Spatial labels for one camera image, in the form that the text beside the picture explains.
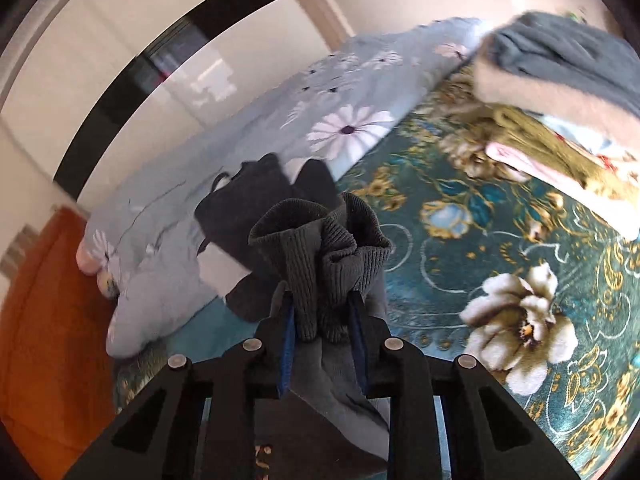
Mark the pink pillow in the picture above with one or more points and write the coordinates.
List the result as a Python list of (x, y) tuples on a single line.
[(90, 261)]

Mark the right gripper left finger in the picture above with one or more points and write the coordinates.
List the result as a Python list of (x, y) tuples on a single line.
[(197, 419)]

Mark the olive knitted garment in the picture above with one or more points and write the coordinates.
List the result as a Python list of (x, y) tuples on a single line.
[(535, 140)]

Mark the orange wooden headboard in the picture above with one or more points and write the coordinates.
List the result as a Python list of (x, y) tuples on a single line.
[(56, 378)]

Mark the teal floral bed blanket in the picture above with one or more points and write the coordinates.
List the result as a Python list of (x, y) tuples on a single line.
[(528, 280)]

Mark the black and white jacket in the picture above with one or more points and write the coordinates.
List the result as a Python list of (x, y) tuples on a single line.
[(250, 224)]

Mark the floral pillow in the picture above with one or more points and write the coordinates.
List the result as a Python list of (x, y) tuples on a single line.
[(107, 285)]

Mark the beige fluffy garment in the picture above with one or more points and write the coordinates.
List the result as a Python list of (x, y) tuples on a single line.
[(495, 85)]

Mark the white black wardrobe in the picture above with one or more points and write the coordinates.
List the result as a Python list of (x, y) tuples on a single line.
[(95, 88)]

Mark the blue grey folded garment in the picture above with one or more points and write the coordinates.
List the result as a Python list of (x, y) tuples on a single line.
[(552, 48)]

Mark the pink white folded cloth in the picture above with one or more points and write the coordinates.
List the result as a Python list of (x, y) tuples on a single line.
[(618, 214)]

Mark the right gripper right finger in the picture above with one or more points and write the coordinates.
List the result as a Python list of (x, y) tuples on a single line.
[(452, 409)]

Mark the light blue floral duvet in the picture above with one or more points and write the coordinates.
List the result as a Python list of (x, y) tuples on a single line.
[(149, 234)]

